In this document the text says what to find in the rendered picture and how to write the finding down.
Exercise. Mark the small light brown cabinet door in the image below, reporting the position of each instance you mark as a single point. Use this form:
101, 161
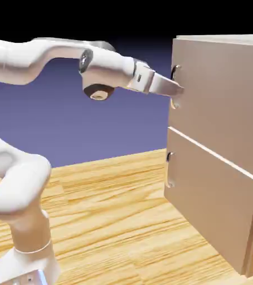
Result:
211, 200

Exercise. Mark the large light brown cabinet door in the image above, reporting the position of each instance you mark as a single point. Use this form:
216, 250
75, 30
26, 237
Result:
220, 106

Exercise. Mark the light brown cabinet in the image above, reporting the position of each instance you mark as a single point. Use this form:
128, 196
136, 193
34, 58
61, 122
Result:
229, 155

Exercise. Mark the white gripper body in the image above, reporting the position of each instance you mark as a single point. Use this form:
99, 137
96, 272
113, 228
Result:
165, 85

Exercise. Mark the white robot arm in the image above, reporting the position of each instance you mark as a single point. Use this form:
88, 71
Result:
50, 53

